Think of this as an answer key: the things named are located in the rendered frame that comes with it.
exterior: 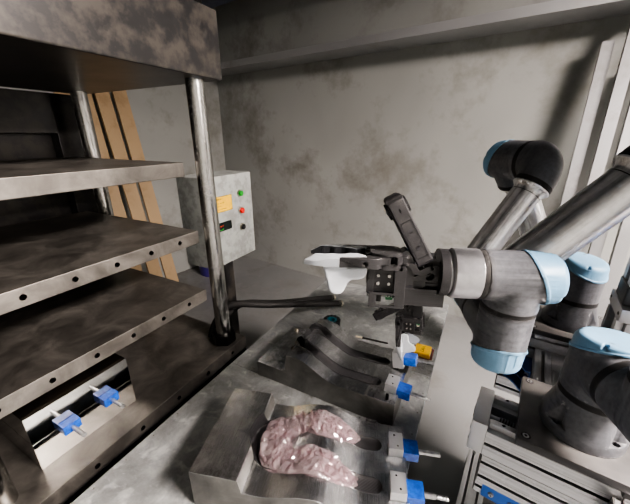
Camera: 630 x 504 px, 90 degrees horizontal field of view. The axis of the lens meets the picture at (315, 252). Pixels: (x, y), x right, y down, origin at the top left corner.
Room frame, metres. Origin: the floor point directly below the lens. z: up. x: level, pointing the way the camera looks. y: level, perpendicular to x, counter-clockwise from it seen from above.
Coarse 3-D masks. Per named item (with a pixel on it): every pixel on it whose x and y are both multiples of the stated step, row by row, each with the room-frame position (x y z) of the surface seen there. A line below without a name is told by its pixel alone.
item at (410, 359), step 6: (396, 354) 0.87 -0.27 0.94; (402, 354) 0.87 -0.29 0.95; (408, 354) 0.88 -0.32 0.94; (414, 354) 0.88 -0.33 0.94; (396, 360) 0.87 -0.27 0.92; (402, 360) 0.86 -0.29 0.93; (408, 360) 0.86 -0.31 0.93; (414, 360) 0.85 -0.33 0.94; (420, 360) 0.86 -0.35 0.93; (426, 360) 0.85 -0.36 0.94; (396, 366) 0.87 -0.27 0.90; (402, 366) 0.86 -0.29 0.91; (414, 366) 0.84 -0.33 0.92
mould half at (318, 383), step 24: (288, 336) 1.09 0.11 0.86; (312, 336) 0.99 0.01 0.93; (336, 336) 1.02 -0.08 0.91; (264, 360) 0.95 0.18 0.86; (288, 360) 0.88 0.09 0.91; (312, 360) 0.87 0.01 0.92; (336, 360) 0.91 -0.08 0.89; (360, 360) 0.92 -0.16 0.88; (288, 384) 0.88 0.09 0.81; (312, 384) 0.84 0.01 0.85; (336, 384) 0.80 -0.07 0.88; (360, 384) 0.80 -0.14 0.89; (384, 384) 0.80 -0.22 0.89; (360, 408) 0.76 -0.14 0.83; (384, 408) 0.73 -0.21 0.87
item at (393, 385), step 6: (390, 378) 0.79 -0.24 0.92; (396, 378) 0.79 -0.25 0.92; (390, 384) 0.77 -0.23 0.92; (396, 384) 0.77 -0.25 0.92; (402, 384) 0.78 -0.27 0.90; (408, 384) 0.78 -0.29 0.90; (384, 390) 0.77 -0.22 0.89; (390, 390) 0.76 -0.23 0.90; (396, 390) 0.76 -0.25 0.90; (402, 390) 0.76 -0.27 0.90; (408, 390) 0.76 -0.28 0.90; (402, 396) 0.75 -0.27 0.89; (408, 396) 0.74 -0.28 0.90; (414, 396) 0.75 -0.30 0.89; (420, 396) 0.74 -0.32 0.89
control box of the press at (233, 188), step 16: (192, 176) 1.35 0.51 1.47; (224, 176) 1.40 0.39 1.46; (240, 176) 1.49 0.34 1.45; (192, 192) 1.32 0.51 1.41; (224, 192) 1.39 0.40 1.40; (240, 192) 1.46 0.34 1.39; (192, 208) 1.33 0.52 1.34; (224, 208) 1.38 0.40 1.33; (240, 208) 1.47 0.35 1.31; (192, 224) 1.33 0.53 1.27; (224, 224) 1.37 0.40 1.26; (240, 224) 1.46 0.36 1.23; (224, 240) 1.36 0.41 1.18; (240, 240) 1.46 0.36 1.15; (192, 256) 1.35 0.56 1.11; (224, 256) 1.35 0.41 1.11; (240, 256) 1.45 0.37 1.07; (224, 272) 1.42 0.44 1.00
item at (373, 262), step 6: (342, 258) 0.42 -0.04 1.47; (348, 258) 0.41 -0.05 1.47; (354, 258) 0.41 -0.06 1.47; (360, 258) 0.41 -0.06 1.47; (366, 258) 0.41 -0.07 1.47; (372, 258) 0.41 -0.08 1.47; (378, 258) 0.41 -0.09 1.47; (384, 258) 0.41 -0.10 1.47; (390, 258) 0.42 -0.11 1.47; (342, 264) 0.42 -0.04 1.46; (348, 264) 0.42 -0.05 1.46; (354, 264) 0.41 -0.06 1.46; (360, 264) 0.41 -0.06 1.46; (366, 264) 0.41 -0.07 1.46; (372, 264) 0.41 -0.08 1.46; (378, 264) 0.41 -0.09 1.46; (384, 264) 0.41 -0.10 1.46; (390, 264) 0.41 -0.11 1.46
